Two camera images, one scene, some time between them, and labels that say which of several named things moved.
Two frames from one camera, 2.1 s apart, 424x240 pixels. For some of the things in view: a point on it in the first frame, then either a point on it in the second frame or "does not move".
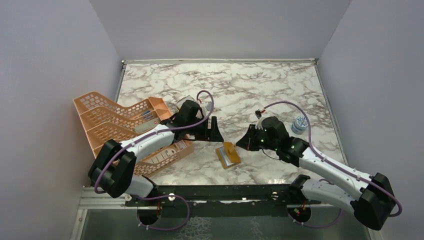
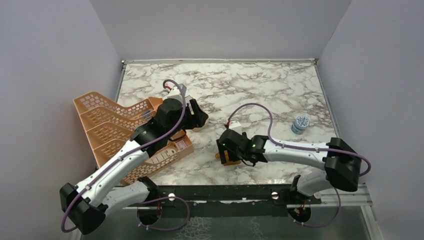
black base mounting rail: (221, 200) does not move
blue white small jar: (299, 124) does not move
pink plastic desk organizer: (104, 121) does not move
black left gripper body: (200, 131) to (190, 121)
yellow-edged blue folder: (229, 154) does not move
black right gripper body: (262, 141) to (234, 155)
